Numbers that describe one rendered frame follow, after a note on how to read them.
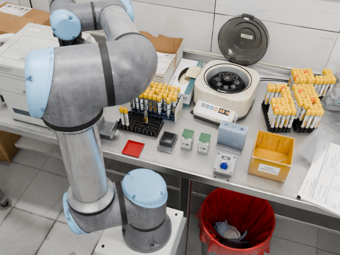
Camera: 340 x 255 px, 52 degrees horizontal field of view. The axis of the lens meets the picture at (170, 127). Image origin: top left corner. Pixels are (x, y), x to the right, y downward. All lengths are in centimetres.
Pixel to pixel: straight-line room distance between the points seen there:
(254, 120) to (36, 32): 94
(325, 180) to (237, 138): 33
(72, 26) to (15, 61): 43
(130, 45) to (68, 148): 24
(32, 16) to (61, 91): 130
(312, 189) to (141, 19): 107
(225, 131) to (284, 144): 22
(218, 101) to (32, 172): 152
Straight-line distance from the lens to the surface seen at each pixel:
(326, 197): 129
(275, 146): 134
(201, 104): 143
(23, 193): 244
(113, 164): 207
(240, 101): 138
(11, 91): 143
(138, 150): 133
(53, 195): 236
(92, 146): 72
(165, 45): 168
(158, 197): 90
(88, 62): 59
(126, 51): 61
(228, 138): 131
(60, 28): 96
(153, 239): 103
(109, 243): 109
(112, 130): 134
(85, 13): 98
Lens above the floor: 189
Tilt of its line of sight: 46 degrees down
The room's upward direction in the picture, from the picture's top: straight up
